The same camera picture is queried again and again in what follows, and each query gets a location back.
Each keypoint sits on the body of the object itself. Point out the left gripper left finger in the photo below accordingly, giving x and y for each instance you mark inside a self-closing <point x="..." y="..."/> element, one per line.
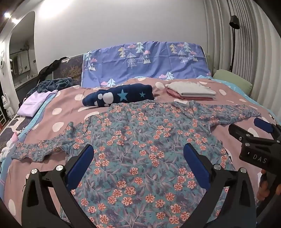
<point x="38" y="209"/>

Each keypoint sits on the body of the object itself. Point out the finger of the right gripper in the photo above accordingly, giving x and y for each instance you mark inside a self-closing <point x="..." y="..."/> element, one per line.
<point x="274" y="130"/>
<point x="238" y="132"/>

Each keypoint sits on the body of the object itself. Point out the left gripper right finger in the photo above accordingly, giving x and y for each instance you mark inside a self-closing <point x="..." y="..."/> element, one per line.
<point x="238" y="209"/>

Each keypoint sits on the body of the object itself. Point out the teal floral small garment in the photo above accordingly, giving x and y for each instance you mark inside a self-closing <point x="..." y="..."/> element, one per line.
<point x="138" y="176"/>

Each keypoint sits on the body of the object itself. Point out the folded white grey clothes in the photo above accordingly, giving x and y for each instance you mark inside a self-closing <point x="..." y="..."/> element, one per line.
<point x="190" y="88"/>

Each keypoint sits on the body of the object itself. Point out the folded pink clothes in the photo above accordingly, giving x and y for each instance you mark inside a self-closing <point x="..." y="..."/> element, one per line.
<point x="188" y="97"/>

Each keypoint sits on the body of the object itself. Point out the person's right hand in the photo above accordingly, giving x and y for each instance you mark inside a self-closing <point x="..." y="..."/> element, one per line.
<point x="264" y="191"/>

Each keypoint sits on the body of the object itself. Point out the green pillow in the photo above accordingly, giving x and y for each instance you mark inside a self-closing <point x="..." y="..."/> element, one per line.
<point x="230" y="77"/>

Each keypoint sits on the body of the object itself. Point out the grey curtain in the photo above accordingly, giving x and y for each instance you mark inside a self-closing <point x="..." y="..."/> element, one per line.
<point x="257" y="49"/>

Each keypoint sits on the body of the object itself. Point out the lavender folded cloth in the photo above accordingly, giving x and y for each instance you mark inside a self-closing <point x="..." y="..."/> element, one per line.
<point x="32" y="104"/>

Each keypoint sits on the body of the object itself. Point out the pink polka dot bedspread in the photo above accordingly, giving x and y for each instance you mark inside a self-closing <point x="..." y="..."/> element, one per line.
<point x="66" y="107"/>

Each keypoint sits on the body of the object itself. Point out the blue tree print sheet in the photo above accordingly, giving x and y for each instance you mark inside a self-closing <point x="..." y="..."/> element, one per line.
<point x="108" y="67"/>

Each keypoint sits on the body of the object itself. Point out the white bunny figurine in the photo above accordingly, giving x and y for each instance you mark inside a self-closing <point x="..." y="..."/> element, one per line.
<point x="7" y="106"/>

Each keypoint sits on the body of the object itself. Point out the black floor lamp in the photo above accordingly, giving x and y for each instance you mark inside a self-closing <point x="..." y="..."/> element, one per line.
<point x="235" y="25"/>

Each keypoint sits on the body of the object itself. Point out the navy star fleece blanket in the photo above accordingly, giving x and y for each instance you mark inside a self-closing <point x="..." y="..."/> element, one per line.
<point x="120" y="94"/>

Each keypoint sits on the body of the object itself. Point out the dark teal fleece blanket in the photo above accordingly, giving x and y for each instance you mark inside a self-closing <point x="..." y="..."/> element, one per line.
<point x="51" y="85"/>

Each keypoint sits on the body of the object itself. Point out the black garment on headboard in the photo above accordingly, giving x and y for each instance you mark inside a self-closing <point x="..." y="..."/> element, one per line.
<point x="49" y="69"/>

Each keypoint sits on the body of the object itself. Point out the dark patterned headboard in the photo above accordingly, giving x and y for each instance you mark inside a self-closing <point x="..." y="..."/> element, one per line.
<point x="70" y="67"/>

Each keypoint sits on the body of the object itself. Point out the arched wall mirror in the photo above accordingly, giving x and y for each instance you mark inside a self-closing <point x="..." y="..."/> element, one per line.
<point x="22" y="51"/>

